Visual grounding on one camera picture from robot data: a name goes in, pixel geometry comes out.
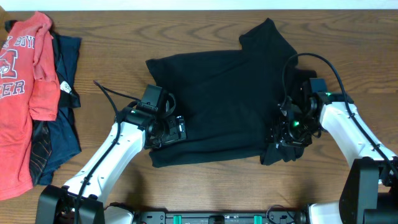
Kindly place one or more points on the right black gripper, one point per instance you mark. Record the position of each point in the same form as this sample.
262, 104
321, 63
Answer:
279, 127

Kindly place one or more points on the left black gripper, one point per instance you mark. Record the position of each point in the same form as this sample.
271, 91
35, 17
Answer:
179, 128

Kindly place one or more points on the black polo shirt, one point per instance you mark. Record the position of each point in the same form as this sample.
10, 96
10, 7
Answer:
230, 99

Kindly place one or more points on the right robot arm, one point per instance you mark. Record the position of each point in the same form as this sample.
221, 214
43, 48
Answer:
370, 191

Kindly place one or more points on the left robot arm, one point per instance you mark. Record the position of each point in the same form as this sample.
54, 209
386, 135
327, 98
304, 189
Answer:
146, 123

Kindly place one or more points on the navy blue t-shirt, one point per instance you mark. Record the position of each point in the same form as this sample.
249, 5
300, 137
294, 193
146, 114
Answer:
63, 137

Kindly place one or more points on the black orange patterned garment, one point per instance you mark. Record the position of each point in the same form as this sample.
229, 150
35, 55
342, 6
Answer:
41, 150

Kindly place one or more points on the red printed t-shirt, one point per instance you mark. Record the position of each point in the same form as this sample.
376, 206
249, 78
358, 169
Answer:
30, 90

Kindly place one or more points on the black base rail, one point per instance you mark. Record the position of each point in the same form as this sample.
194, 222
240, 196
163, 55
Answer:
217, 217

